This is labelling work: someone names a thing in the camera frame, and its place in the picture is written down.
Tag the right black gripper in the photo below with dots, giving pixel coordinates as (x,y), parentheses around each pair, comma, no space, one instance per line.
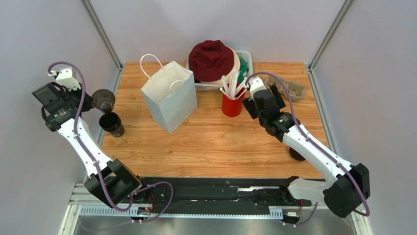
(265,100)

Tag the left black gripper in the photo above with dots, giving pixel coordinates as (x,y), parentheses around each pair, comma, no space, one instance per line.
(84,101)

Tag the translucent dark plastic cup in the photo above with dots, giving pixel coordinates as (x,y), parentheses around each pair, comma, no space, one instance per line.
(104,100)

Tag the white paper bag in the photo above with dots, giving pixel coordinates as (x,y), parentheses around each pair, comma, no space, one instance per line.
(170,95)

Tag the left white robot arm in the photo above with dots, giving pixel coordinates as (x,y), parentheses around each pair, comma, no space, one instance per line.
(110,181)

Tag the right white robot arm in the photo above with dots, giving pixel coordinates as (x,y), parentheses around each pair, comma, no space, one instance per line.
(345,186)

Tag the red cup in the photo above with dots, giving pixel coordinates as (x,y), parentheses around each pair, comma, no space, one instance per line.
(233,107)

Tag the bottom pulp cup carrier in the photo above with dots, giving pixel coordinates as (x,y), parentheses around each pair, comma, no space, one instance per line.
(295,89)

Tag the green cloth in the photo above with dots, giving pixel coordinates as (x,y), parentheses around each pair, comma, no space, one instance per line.
(242,70)

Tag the beige hat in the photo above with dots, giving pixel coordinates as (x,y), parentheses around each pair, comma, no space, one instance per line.
(228,77)

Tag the white plastic basket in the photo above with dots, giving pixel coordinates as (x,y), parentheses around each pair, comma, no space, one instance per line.
(215,87)

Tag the maroon bucket hat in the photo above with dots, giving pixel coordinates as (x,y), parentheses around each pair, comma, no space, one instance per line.
(210,60)

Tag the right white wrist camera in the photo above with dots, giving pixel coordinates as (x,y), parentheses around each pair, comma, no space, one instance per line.
(254,85)

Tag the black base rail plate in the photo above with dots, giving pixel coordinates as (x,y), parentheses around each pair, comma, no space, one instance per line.
(217,196)

